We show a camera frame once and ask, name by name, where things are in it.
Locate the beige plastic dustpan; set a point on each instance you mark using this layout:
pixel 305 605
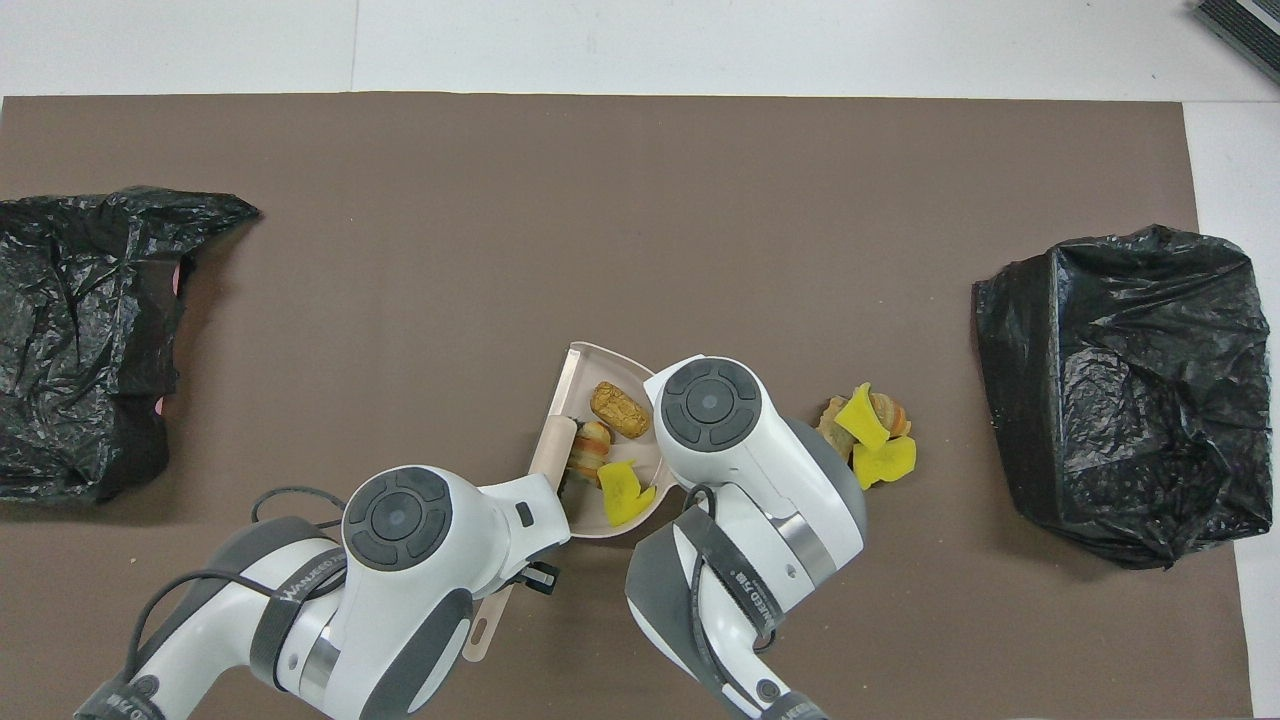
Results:
pixel 585 520

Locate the yellow sponge piece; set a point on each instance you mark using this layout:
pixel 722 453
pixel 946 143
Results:
pixel 622 495

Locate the pale cream toy nugget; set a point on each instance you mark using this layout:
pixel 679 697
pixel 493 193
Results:
pixel 592 445

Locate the golden brown toy nugget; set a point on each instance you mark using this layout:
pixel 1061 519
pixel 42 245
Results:
pixel 620 410

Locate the pile of yellow scraps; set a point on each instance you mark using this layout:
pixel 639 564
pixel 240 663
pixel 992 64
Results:
pixel 882 465
pixel 862 420

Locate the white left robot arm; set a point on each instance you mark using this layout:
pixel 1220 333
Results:
pixel 400 600

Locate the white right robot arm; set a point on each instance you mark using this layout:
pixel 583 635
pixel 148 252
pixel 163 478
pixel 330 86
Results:
pixel 740 480

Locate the black bag lined bin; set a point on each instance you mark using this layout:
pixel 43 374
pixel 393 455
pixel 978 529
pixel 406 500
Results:
pixel 1080 400
pixel 90 420

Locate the brown table mat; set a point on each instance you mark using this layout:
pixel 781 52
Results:
pixel 640 200

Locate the grey ribbed device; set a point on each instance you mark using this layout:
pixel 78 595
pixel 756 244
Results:
pixel 1250 25

